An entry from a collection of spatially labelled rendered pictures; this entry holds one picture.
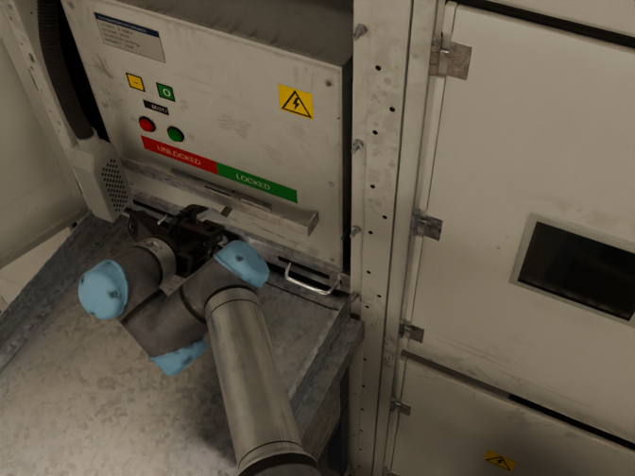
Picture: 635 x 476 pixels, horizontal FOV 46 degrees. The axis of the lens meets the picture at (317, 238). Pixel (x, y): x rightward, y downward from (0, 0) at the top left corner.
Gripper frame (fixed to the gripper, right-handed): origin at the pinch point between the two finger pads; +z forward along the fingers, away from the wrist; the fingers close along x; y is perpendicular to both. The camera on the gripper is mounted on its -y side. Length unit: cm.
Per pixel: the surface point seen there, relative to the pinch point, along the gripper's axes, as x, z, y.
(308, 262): -6.3, 8.5, 17.0
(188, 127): 15.8, -2.6, -5.6
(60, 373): -31.0, -19.2, -15.8
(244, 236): -6.0, 8.5, 3.2
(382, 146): 26.5, -14.3, 31.3
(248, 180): 8.3, 1.5, 5.4
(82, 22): 29.9, -10.5, -22.4
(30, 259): -42, 24, -61
